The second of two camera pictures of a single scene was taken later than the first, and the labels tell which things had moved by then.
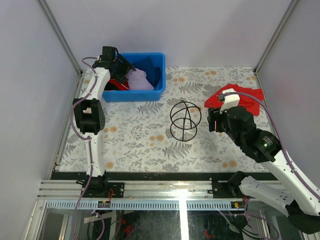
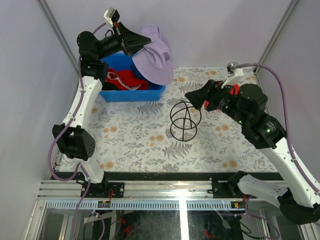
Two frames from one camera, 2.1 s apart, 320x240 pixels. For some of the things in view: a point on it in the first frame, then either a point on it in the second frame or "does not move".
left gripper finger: (123, 78) -> (133, 49)
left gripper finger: (121, 57) -> (131, 39)
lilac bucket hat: (137, 80) -> (155, 63)
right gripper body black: (214, 114) -> (221, 98)
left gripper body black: (119, 69) -> (111, 43)
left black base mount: (98, 187) does not move
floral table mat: (169, 136) does not move
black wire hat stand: (185, 116) does not move
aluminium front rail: (171, 189) does not move
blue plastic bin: (143, 95) does not move
